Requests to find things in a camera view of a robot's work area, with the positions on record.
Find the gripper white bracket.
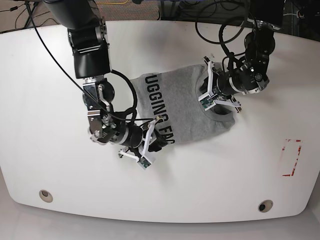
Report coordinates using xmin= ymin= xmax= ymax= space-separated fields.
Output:
xmin=117 ymin=116 xmax=175 ymax=160
xmin=198 ymin=56 xmax=242 ymax=116

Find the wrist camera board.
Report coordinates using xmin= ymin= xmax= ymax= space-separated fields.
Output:
xmin=200 ymin=96 xmax=216 ymax=111
xmin=137 ymin=157 xmax=152 ymax=170

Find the table grommet hole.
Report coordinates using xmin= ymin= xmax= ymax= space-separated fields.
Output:
xmin=39 ymin=190 xmax=53 ymax=203
xmin=258 ymin=199 xmax=274 ymax=213

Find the grey t-shirt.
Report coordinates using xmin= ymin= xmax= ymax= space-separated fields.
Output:
xmin=131 ymin=64 xmax=235 ymax=144

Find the left table grommet hole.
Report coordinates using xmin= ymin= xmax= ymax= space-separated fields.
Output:
xmin=39 ymin=190 xmax=53 ymax=203

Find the right table grommet hole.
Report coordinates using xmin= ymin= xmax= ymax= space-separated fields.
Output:
xmin=258 ymin=199 xmax=274 ymax=213

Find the red tape marking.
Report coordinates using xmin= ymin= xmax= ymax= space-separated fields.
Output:
xmin=279 ymin=139 xmax=303 ymax=177

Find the yellow cable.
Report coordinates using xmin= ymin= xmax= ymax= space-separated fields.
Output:
xmin=97 ymin=0 xmax=129 ymax=6

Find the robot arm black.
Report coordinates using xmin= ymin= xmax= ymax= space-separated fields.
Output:
xmin=43 ymin=0 xmax=168 ymax=164
xmin=198 ymin=0 xmax=285 ymax=112

